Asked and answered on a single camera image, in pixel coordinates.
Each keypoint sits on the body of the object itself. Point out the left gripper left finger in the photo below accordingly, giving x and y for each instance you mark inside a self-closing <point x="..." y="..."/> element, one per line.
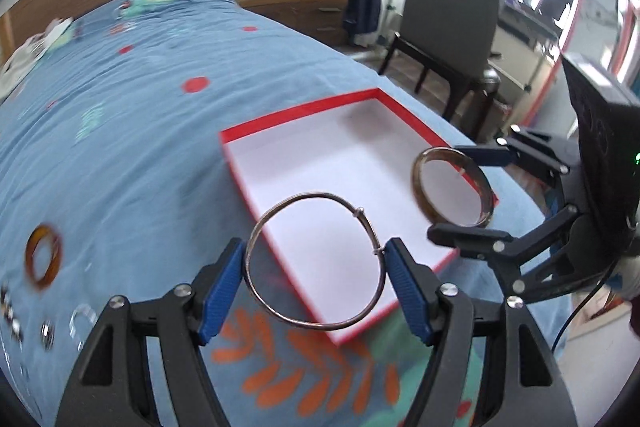
<point x="110" y="384"/>

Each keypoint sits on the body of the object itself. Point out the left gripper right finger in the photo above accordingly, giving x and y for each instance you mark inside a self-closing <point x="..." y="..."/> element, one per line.
<point x="521" y="382"/>

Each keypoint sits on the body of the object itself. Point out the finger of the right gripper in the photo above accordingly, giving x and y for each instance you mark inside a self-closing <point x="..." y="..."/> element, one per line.
<point x="515" y="154"/>
<point x="506" y="254"/>

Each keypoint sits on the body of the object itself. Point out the dark tortoiseshell bangle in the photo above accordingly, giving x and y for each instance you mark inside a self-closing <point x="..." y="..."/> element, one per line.
<point x="450" y="188"/>

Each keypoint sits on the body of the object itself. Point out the thin silver bangle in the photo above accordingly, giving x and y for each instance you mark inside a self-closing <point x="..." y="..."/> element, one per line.
<point x="331" y="256"/>

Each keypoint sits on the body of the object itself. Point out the blue gloved right hand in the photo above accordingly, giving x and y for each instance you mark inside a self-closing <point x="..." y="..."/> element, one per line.
<point x="625" y="277"/>

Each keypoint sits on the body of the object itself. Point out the small silver pendant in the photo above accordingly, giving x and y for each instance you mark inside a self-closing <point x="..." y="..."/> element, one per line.
<point x="47" y="335"/>

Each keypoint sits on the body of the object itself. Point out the blue patterned bedspread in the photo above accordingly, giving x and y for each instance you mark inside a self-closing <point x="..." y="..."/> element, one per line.
<point x="113" y="139"/>

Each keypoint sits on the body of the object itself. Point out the grey green chair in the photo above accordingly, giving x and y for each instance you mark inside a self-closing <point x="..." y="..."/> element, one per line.
<point x="454" y="39"/>

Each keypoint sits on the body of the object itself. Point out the amber orange bangle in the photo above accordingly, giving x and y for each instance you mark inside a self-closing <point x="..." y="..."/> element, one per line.
<point x="43" y="256"/>

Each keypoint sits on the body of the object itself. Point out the dark beaded brooch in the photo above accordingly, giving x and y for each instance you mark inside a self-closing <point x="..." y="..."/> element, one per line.
<point x="8" y="313"/>

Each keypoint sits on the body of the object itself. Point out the red shallow box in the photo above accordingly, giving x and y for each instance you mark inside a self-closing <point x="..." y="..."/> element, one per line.
<point x="331" y="181"/>

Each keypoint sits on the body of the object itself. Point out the dark blue hanging bag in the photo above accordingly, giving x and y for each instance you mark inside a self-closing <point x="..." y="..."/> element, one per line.
<point x="360" y="21"/>

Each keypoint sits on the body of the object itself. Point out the white cloth on bed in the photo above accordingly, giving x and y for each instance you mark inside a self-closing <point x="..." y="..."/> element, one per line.
<point x="25" y="57"/>

